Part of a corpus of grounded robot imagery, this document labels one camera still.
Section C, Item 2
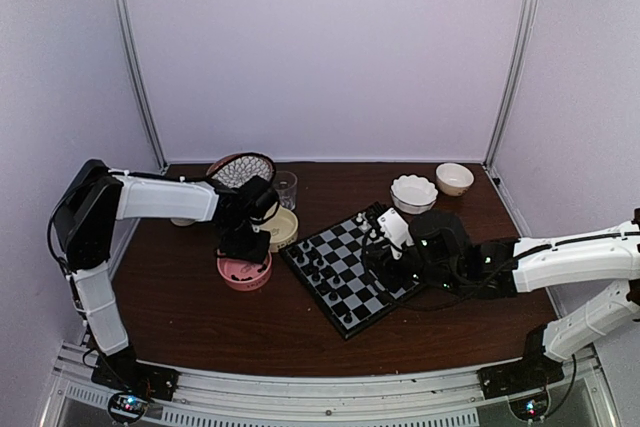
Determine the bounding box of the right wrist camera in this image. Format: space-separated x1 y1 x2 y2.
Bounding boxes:
367 202 414 260

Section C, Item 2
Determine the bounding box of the cream cat-shaped bowl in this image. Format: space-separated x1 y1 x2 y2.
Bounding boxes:
261 207 299 253

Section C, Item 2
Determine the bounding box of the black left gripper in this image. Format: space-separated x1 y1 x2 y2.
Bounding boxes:
219 219 271 264

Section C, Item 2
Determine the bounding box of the clear drinking glass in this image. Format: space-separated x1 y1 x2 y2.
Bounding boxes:
272 170 298 210

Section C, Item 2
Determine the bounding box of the pink cat-shaped bowl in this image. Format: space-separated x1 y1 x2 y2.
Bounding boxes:
216 252 272 292

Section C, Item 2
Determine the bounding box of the aluminium front rail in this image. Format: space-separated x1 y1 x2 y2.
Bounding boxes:
32 343 622 426

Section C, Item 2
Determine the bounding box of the white scalloped bowl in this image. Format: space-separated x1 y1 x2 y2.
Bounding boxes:
390 174 438 215

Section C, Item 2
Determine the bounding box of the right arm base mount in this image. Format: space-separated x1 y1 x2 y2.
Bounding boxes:
477 357 564 399

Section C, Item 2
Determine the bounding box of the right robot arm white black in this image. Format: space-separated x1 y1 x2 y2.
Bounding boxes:
357 208 639 389

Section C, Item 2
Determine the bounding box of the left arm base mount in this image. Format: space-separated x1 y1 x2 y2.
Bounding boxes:
91 356 179 401

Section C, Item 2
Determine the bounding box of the right aluminium frame post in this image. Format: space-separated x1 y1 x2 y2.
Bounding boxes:
483 0 539 171

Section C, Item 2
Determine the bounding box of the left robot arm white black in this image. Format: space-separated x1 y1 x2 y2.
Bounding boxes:
46 152 279 391

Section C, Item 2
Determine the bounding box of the aluminium frame post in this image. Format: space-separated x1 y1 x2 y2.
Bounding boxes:
114 0 168 172
483 0 539 171

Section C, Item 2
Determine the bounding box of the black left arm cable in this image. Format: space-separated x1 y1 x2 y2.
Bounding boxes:
189 152 279 186

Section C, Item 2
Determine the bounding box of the left aluminium frame post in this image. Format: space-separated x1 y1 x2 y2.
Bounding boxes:
114 0 168 172

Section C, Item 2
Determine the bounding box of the cream round bowl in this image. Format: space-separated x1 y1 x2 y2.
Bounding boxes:
436 163 475 197

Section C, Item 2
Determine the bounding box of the white mug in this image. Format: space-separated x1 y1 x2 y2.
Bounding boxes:
170 218 196 227

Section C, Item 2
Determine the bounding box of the patterned ceramic plate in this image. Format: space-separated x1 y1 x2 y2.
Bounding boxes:
206 152 276 188

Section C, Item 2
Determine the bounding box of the black white chessboard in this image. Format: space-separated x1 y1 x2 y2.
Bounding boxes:
280 203 425 339

